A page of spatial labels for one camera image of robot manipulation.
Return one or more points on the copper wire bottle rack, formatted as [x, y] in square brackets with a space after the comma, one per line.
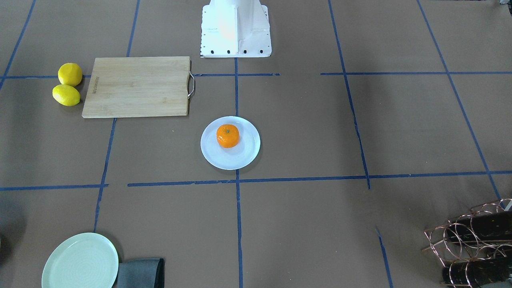
[475, 248]

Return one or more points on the yellow lemon far side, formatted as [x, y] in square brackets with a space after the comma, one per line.
[70, 74]

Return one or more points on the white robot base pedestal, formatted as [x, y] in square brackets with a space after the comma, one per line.
[235, 28]

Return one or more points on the dark grey folded cloth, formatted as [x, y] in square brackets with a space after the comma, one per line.
[141, 273]

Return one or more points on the orange fruit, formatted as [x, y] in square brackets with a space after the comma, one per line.
[227, 136]

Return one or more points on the yellow lemon near board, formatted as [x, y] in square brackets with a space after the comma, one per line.
[66, 95]

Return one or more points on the light blue plate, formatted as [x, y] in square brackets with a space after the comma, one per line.
[240, 155]

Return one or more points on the dark wine bottle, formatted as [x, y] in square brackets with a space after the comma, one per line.
[489, 273]
[486, 227]

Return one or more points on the bamboo cutting board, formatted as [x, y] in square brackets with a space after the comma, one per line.
[139, 87]

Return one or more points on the pale green plate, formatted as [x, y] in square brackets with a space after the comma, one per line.
[86, 260]

